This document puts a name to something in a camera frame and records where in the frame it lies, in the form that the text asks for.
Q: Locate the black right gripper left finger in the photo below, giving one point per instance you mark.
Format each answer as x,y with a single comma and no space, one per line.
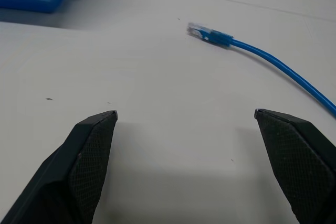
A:
78,171

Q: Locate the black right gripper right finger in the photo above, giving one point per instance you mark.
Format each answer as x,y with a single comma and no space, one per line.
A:
296,161

